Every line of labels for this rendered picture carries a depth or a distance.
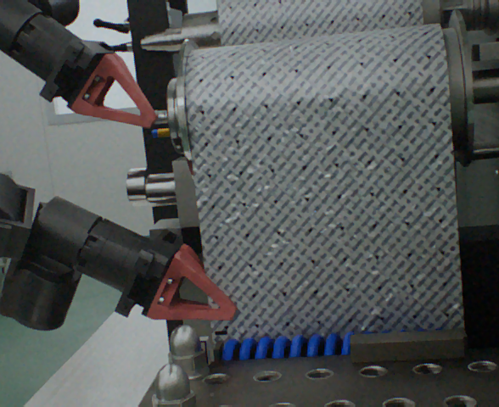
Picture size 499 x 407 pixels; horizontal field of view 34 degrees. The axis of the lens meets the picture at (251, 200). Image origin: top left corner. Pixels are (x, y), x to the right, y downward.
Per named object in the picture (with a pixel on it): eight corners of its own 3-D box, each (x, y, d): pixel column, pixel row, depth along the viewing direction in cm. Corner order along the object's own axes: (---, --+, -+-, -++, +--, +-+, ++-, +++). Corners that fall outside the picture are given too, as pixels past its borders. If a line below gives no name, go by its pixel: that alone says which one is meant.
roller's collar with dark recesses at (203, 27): (195, 64, 109) (189, 14, 108) (239, 59, 108) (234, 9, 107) (185, 64, 103) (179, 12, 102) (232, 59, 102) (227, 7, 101)
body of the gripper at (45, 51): (53, 106, 79) (-10, 63, 79) (88, 101, 89) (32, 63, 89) (87, 49, 78) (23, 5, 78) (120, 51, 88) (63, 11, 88)
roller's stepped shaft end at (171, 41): (147, 57, 108) (143, 31, 108) (191, 52, 107) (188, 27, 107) (140, 56, 105) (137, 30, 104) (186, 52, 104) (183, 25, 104)
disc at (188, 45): (215, 163, 91) (197, 29, 86) (221, 163, 91) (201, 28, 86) (193, 210, 77) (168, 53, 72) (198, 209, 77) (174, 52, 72)
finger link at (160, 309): (216, 353, 76) (126, 309, 77) (228, 328, 83) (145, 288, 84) (245, 289, 75) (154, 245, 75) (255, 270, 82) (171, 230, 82)
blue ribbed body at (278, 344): (227, 368, 79) (224, 333, 78) (457, 357, 76) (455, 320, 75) (221, 382, 75) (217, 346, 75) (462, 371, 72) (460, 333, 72)
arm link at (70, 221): (29, 202, 75) (55, 183, 81) (9, 264, 78) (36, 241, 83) (97, 234, 75) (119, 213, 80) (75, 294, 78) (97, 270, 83)
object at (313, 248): (216, 365, 80) (195, 177, 77) (465, 353, 76) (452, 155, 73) (215, 367, 79) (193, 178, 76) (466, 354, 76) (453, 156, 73)
